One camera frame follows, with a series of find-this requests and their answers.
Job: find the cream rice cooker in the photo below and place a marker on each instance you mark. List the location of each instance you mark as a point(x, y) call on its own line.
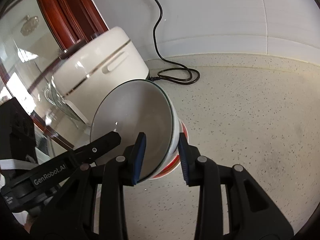
point(86, 78)

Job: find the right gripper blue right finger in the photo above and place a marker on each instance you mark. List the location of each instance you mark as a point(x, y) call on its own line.
point(232, 205)

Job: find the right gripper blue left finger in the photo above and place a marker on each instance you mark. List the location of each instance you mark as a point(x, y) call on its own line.
point(90, 205)

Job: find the plain white bowl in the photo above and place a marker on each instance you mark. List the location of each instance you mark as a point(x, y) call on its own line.
point(139, 106)

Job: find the red wooden window frame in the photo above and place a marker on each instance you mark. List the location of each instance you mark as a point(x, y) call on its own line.
point(73, 24)

